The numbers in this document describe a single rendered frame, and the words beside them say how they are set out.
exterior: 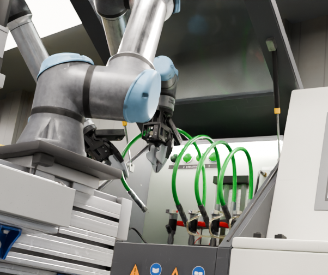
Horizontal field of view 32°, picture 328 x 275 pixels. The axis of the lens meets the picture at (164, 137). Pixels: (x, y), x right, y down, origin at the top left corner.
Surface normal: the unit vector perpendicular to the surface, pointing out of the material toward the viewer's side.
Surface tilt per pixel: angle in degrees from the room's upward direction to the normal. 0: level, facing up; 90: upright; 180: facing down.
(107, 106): 139
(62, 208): 90
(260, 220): 90
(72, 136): 72
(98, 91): 109
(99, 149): 77
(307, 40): 90
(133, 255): 90
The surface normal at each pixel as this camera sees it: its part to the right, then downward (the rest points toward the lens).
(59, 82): -0.05, -0.28
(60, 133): 0.39, -0.51
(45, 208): 0.75, -0.11
